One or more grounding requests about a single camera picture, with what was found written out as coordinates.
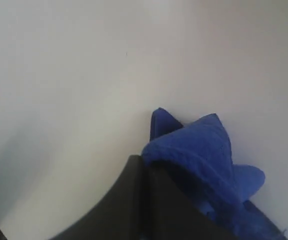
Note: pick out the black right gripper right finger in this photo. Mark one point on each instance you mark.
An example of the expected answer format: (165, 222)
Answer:
(171, 215)

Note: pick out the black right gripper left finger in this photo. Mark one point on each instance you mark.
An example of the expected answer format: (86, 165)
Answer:
(118, 214)

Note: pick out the blue towel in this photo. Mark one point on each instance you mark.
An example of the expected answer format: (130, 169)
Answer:
(198, 157)

